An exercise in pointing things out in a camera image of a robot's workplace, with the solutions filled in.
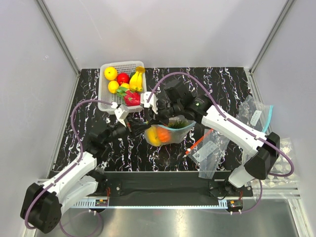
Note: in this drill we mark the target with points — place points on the red zipper clear bag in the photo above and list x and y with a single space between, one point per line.
208 152

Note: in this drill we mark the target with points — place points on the aluminium frame post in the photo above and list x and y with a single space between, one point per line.
271 35
55 31

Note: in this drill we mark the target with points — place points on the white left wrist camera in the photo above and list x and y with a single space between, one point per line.
121 112

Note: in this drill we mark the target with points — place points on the toy dragon fruit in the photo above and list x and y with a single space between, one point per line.
129 97

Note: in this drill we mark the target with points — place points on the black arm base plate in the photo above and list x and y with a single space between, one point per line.
162 199

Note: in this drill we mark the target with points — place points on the yellow toy mango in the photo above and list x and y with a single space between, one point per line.
152 137

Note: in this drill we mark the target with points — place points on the toy pineapple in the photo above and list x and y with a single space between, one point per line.
178 124

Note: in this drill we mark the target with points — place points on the white plastic fruit basket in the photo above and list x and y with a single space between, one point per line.
105 95

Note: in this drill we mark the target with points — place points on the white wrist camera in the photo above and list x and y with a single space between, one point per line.
121 112
148 100

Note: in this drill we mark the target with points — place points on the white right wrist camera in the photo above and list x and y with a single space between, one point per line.
148 100

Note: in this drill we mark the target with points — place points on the yellow toy banana bunch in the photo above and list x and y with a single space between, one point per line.
135 83

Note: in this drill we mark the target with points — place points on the teal zipper clear bag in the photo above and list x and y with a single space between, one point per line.
174 132

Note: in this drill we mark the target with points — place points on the left aluminium frame post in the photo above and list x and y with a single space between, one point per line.
55 31

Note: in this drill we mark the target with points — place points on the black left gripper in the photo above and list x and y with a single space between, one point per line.
135 123

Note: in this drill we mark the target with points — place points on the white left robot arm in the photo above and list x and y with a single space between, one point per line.
44 205

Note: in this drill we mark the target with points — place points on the yellow toy lemon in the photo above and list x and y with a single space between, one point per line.
125 85
113 86

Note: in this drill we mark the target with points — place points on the orange toy tangerine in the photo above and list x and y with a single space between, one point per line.
163 134

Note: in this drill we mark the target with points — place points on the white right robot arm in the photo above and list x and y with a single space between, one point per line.
263 149

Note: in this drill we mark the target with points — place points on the black marble pattern mat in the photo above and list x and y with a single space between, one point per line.
229 87

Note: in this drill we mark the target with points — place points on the red toy apple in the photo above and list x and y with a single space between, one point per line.
123 78

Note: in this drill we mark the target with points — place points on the aluminium front rail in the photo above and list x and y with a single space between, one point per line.
279 193

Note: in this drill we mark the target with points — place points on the right aluminium frame post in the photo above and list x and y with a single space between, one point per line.
271 35

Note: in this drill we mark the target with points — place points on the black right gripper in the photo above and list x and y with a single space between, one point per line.
160 104

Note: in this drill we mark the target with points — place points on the white slotted cable duct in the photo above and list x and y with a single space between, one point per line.
93 203

